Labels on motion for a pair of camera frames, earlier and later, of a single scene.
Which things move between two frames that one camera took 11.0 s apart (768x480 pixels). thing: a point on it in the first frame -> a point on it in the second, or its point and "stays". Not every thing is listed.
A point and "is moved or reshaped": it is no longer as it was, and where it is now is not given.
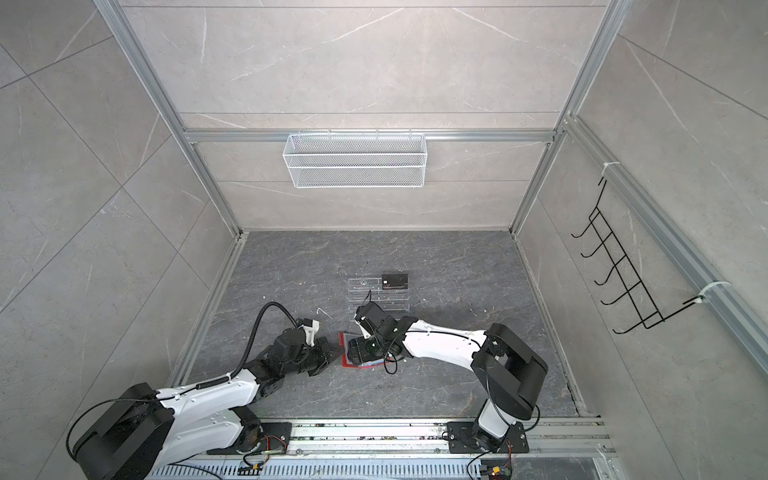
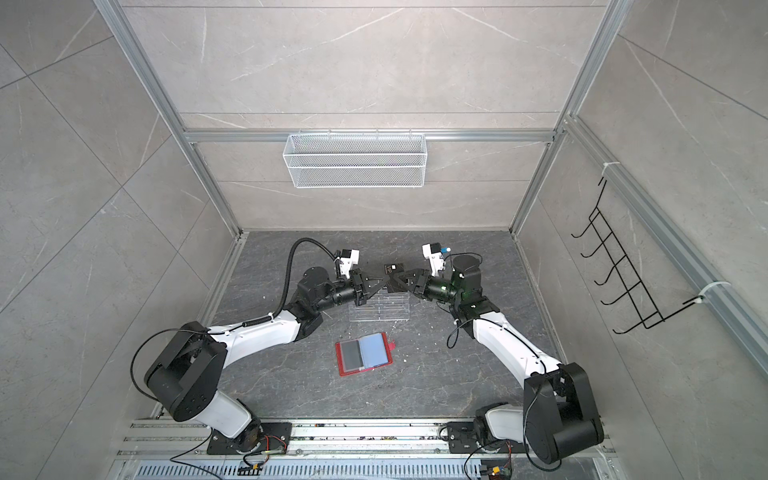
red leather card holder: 343,341 is moved or reshaped
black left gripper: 323,346 -> 358,280
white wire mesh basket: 356,160 stays
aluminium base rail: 559,449 stays
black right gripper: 358,351 -> 423,283
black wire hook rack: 638,297 stays
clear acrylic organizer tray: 364,290 stays
